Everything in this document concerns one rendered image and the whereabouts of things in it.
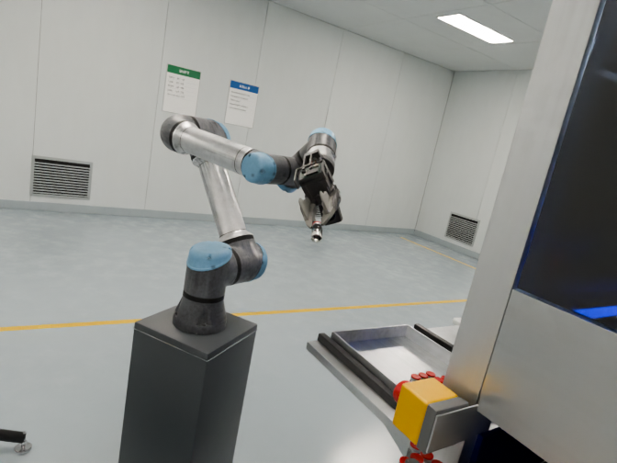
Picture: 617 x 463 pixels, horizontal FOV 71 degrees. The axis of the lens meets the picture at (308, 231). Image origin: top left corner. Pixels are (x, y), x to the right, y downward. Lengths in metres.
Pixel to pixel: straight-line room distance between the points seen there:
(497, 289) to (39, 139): 5.28
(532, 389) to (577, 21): 0.48
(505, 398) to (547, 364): 0.09
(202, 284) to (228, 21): 5.07
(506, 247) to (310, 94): 5.97
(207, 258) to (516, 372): 0.79
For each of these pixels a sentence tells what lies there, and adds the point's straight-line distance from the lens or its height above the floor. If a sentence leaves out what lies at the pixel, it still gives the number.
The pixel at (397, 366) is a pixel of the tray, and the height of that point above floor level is 0.88.
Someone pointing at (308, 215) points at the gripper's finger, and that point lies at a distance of 0.94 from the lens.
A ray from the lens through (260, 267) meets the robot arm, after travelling 1.33.
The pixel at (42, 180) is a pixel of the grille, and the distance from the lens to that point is 5.68.
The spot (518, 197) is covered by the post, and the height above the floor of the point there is 1.34.
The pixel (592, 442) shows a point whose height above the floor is 1.08.
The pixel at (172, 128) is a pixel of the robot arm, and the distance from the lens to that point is 1.30.
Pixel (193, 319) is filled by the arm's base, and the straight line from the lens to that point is 1.24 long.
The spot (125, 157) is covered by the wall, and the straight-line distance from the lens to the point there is 5.72.
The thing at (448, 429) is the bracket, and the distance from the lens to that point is 0.72.
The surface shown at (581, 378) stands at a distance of 0.66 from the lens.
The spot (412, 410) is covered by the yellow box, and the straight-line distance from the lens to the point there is 0.71.
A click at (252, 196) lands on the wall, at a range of 6.30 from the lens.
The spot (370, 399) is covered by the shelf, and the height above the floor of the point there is 0.88.
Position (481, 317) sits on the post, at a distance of 0.72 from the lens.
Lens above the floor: 1.36
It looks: 12 degrees down
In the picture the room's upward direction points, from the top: 11 degrees clockwise
